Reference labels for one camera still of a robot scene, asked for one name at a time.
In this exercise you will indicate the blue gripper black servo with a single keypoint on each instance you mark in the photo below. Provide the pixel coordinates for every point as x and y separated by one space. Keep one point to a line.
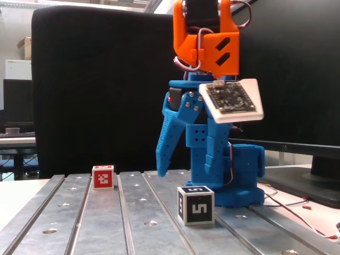
192 102

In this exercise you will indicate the black cube with number five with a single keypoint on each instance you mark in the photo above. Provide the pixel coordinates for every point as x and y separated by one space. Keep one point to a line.
199 208

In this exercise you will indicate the blue and orange robot arm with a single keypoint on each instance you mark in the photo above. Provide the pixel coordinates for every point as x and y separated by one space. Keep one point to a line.
212 45

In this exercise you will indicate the red cube with white pattern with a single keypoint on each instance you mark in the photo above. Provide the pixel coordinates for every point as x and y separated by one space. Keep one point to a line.
103 179

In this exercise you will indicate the black fabric chair back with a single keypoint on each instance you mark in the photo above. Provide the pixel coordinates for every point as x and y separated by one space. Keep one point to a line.
106 93

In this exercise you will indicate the black Dell monitor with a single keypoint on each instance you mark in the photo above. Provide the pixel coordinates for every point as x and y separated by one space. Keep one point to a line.
292 79

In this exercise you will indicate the aluminium slotted plate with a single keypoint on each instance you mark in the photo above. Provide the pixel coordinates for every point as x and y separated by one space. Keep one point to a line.
106 225

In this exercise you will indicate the dark keyboard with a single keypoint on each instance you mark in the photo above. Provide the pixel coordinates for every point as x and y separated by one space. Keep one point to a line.
16 135

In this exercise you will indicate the white background desk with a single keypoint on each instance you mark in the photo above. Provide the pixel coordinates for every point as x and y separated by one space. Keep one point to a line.
16 142

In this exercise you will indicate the small dark background monitor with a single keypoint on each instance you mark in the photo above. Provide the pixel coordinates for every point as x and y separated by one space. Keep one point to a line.
18 101

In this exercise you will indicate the grey round tin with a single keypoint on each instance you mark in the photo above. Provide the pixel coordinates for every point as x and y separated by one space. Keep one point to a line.
12 131

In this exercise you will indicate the white cabinet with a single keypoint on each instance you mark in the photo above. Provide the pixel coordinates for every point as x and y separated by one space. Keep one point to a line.
18 69

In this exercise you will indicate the brown cardboard box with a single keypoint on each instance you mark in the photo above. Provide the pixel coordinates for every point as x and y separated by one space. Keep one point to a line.
25 47

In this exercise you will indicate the white mounted wrist camera board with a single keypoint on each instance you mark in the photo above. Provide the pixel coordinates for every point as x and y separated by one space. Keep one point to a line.
231 101

